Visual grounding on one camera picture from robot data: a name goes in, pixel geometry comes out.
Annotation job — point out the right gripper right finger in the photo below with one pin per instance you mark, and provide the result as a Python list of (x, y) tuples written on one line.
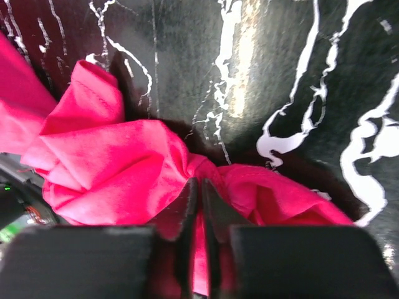
[(219, 217)]

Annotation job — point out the black marble pattern mat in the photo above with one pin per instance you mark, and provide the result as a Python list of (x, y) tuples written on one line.
[(306, 88)]

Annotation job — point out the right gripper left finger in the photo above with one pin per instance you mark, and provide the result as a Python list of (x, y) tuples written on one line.
[(171, 264)]

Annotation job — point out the magenta t shirt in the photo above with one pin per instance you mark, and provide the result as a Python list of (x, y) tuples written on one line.
[(99, 168)]

